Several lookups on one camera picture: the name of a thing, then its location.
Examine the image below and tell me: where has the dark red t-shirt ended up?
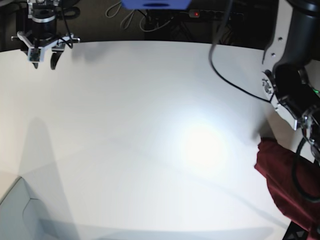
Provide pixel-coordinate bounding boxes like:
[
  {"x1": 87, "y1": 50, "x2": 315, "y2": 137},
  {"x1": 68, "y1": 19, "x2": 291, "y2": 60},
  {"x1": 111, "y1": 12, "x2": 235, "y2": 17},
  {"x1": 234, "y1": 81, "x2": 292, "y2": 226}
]
[{"x1": 254, "y1": 138, "x2": 320, "y2": 240}]

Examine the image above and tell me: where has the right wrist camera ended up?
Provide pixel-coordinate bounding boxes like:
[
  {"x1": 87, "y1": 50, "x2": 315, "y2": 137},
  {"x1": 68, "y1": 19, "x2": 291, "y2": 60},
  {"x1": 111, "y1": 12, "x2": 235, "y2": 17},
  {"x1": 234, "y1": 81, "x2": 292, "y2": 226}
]
[{"x1": 27, "y1": 48, "x2": 45, "y2": 63}]

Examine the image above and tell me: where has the white bin corner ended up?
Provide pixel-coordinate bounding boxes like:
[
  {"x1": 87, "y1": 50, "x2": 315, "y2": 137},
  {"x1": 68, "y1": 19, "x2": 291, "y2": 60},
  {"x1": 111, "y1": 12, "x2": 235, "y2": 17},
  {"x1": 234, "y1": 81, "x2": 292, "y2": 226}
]
[{"x1": 0, "y1": 177, "x2": 55, "y2": 240}]

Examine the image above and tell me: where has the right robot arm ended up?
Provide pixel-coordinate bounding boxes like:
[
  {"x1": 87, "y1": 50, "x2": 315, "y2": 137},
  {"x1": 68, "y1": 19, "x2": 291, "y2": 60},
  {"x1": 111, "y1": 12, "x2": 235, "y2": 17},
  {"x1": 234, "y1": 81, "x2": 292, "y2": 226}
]
[{"x1": 11, "y1": 0, "x2": 81, "y2": 70}]

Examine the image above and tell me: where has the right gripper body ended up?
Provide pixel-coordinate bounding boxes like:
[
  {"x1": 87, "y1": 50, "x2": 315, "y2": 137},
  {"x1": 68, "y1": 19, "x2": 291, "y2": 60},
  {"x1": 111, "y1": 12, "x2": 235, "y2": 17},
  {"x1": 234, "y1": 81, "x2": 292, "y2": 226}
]
[{"x1": 11, "y1": 33, "x2": 81, "y2": 62}]

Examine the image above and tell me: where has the blue box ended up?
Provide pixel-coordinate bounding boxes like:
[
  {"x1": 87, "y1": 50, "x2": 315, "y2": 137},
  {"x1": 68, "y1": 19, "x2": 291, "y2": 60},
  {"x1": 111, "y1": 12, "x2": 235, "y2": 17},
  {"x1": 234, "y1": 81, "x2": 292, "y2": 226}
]
[{"x1": 121, "y1": 0, "x2": 191, "y2": 10}]

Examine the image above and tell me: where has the black box on floor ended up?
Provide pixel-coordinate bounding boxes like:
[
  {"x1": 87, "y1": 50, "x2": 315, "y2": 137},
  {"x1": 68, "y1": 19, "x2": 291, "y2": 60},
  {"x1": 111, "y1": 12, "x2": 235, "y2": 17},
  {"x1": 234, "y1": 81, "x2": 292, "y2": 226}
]
[{"x1": 13, "y1": 2, "x2": 33, "y2": 42}]

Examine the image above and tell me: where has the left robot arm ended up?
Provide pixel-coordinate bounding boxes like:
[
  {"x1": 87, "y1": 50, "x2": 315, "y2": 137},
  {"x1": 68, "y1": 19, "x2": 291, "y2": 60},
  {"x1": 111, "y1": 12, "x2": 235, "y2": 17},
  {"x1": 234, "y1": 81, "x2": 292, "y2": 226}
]
[{"x1": 261, "y1": 0, "x2": 320, "y2": 162}]

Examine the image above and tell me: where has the black power strip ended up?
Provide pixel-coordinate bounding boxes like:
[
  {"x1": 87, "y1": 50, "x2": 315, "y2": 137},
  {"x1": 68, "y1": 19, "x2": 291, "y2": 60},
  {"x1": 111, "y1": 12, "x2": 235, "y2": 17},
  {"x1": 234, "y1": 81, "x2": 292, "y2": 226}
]
[{"x1": 188, "y1": 9, "x2": 245, "y2": 21}]

